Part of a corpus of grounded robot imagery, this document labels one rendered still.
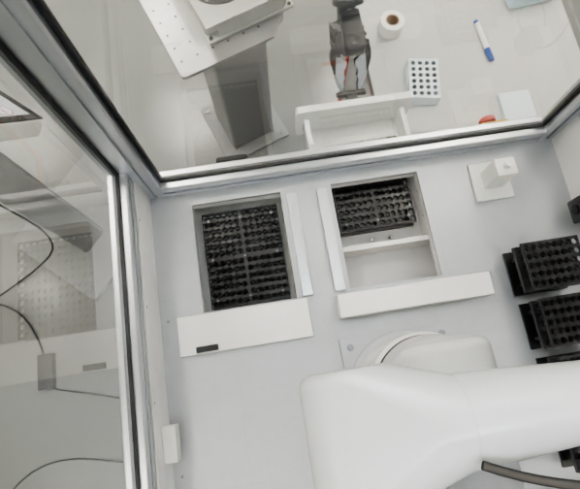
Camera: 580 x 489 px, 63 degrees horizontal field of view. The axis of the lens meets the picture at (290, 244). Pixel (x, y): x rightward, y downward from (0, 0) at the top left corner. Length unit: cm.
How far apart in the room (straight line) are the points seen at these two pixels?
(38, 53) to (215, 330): 59
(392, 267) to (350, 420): 76
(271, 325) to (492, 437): 61
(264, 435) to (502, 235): 66
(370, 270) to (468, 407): 73
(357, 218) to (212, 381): 48
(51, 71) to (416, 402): 59
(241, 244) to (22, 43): 61
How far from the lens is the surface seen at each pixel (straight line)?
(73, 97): 76
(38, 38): 67
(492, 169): 110
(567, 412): 49
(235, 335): 99
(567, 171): 123
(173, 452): 97
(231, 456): 101
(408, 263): 117
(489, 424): 46
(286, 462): 101
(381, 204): 112
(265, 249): 107
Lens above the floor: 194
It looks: 75 degrees down
